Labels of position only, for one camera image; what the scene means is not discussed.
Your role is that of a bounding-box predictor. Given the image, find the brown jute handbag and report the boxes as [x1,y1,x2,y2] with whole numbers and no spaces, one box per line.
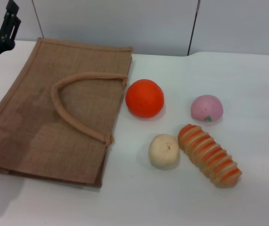
[0,37,134,188]

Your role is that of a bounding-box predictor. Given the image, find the cream egg yolk pastry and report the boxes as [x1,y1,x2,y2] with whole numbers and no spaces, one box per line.
[148,133,180,169]

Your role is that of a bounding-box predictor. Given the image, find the orange fruit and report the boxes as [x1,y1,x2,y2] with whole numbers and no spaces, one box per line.
[125,79,165,119]

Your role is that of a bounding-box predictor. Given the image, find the pink peach bun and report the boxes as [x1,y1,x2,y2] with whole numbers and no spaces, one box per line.
[190,94,224,123]

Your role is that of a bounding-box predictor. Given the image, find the orange striped bread roll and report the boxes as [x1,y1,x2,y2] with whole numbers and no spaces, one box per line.
[177,123,243,188]

